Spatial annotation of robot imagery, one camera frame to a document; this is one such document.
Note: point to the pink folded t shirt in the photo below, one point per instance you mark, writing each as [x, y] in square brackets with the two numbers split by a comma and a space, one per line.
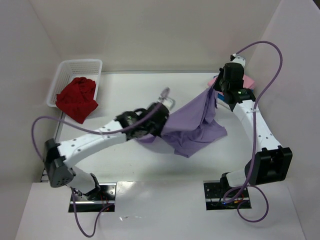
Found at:
[248, 82]

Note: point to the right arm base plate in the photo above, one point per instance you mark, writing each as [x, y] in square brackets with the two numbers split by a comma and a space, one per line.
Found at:
[214, 198]

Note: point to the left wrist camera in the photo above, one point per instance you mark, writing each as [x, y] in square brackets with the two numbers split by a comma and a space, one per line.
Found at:
[168, 102]

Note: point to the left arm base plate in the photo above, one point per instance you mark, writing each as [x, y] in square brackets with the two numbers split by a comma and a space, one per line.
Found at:
[104, 199]

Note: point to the purple t shirt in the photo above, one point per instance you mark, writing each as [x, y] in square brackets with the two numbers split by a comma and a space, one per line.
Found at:
[193, 126]

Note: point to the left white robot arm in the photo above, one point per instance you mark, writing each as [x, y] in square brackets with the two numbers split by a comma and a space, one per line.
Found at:
[61, 158]

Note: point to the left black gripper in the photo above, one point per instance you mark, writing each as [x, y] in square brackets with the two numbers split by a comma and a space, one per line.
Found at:
[160, 120]

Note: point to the white plastic basket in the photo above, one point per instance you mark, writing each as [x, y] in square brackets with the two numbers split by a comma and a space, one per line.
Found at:
[70, 69]

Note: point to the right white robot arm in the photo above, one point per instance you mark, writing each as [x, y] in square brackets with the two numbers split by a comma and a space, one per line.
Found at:
[271, 161]

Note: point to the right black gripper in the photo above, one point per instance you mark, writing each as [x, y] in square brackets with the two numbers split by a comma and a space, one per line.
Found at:
[220, 83]

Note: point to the blue folded t shirt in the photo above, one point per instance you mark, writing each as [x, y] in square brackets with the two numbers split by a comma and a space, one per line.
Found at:
[221, 96]

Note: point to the red t shirt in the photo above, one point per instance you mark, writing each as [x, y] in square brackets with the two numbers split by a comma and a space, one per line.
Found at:
[77, 99]

